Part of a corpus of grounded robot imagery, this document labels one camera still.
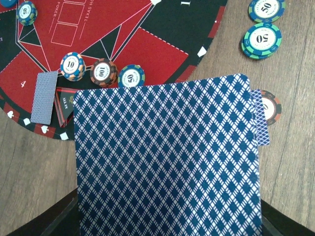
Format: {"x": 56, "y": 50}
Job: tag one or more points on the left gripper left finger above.
{"x": 62, "y": 219}

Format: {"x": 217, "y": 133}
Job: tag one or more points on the blue card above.
{"x": 43, "y": 101}
{"x": 261, "y": 130}

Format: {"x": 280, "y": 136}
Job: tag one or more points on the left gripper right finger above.
{"x": 274, "y": 223}

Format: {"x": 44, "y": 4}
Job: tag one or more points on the teal poker chip stack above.
{"x": 261, "y": 41}

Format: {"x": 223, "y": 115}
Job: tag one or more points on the brown poker chip stack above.
{"x": 272, "y": 107}

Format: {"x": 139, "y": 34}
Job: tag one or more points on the round red black poker mat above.
{"x": 167, "y": 38}

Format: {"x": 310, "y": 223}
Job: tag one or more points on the blue playing card deck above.
{"x": 177, "y": 159}

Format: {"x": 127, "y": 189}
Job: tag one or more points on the blue round blind button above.
{"x": 8, "y": 3}

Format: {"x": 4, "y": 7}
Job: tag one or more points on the purple white chip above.
{"x": 73, "y": 67}

